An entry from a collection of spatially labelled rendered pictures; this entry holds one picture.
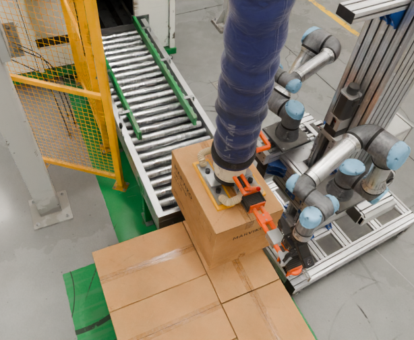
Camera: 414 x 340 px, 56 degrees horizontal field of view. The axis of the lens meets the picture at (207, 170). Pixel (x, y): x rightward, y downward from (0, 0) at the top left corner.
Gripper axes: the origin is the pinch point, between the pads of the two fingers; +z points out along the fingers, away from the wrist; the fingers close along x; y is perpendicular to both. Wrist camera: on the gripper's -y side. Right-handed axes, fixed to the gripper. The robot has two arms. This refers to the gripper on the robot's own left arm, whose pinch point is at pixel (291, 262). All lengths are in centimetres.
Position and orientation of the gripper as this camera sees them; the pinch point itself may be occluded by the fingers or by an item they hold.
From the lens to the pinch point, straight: 177.7
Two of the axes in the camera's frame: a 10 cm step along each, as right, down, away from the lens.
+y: -4.1, -7.2, 5.6
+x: -9.1, 2.6, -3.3
